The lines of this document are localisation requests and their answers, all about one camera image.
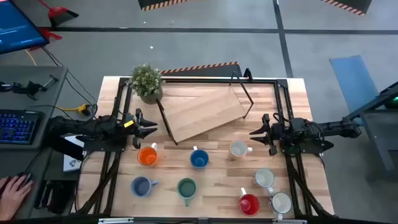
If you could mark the potted plant ribbed beige pot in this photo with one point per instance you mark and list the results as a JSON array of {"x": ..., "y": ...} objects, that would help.
[{"x": 146, "y": 82}]

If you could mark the black computer mouse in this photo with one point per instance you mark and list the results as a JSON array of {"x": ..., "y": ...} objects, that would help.
[{"x": 25, "y": 178}]

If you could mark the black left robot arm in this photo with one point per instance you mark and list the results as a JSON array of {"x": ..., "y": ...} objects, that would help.
[{"x": 87, "y": 127}]

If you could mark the orange mug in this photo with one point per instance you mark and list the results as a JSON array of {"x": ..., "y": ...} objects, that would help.
[{"x": 147, "y": 155}]

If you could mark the black aluminium table frame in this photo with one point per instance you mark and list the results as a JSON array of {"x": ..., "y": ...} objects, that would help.
[{"x": 217, "y": 81}]

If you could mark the red broom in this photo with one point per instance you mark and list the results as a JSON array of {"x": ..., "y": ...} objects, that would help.
[{"x": 46, "y": 33}]

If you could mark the grey desk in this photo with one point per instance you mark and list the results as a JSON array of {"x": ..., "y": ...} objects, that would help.
[{"x": 46, "y": 93}]

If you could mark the yellow dotted mug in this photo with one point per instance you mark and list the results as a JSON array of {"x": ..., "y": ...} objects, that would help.
[{"x": 238, "y": 149}]

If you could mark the black keyboard blue backlight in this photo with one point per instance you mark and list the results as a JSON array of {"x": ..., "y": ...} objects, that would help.
[{"x": 17, "y": 127}]

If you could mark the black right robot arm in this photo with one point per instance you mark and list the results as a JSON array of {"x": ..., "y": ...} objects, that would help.
[{"x": 329, "y": 127}]

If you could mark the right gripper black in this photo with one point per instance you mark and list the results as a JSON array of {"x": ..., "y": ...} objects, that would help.
[{"x": 273, "y": 133}]

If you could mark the blue ribbed mug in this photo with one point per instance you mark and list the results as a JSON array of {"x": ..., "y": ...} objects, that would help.
[{"x": 199, "y": 158}]

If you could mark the white cardboard box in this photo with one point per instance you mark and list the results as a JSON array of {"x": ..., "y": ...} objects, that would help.
[{"x": 72, "y": 160}]

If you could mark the yellow power plug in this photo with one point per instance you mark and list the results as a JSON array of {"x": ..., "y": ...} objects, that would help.
[{"x": 81, "y": 109}]

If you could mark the green faceted mug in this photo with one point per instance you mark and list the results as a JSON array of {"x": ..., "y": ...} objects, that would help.
[{"x": 186, "y": 188}]

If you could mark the periwinkle grey mug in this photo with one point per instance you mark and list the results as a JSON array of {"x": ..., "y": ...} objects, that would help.
[{"x": 141, "y": 187}]

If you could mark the white enamel mug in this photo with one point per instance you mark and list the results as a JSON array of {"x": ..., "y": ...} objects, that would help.
[
  {"x": 281, "y": 203},
  {"x": 264, "y": 178}
]

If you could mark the silver aluminium bracket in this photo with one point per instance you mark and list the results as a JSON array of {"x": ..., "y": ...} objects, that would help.
[
  {"x": 289, "y": 221},
  {"x": 115, "y": 220}
]

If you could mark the black metal cart frame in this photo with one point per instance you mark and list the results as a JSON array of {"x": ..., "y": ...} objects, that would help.
[{"x": 373, "y": 104}]

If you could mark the black hazard striped floor mat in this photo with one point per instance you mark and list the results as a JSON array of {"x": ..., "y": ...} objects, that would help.
[
  {"x": 199, "y": 71},
  {"x": 351, "y": 4},
  {"x": 161, "y": 3}
]

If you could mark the computer monitor blue screen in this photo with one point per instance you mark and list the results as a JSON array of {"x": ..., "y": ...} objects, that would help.
[{"x": 18, "y": 28}]

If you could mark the person's hand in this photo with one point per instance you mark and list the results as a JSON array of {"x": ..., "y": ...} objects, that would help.
[{"x": 12, "y": 196}]

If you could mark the red mug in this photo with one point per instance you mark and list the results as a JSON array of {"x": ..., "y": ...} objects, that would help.
[{"x": 249, "y": 204}]

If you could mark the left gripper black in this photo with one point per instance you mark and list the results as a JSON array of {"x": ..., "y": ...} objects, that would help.
[{"x": 138, "y": 127}]

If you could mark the black tool on desk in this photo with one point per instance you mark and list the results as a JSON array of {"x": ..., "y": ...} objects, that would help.
[{"x": 29, "y": 87}]

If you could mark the red dustpan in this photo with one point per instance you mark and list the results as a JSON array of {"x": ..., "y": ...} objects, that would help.
[{"x": 59, "y": 12}]

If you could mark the blue floor mat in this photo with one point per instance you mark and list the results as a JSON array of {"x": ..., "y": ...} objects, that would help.
[{"x": 354, "y": 84}]

